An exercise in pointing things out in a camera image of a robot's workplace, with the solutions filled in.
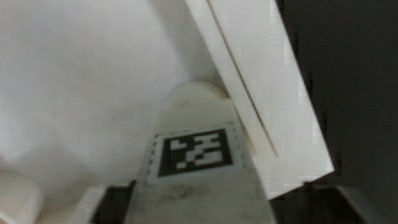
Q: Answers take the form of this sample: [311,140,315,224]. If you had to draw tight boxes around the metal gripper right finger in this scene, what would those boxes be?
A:
[338,186,391,224]

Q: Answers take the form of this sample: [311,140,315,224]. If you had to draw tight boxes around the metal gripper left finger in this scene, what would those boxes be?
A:
[70,185,109,224]

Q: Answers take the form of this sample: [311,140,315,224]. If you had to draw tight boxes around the white square tabletop part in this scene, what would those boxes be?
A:
[0,0,281,224]

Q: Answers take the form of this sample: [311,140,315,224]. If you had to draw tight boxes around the white L-shaped fence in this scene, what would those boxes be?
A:
[185,0,335,197]

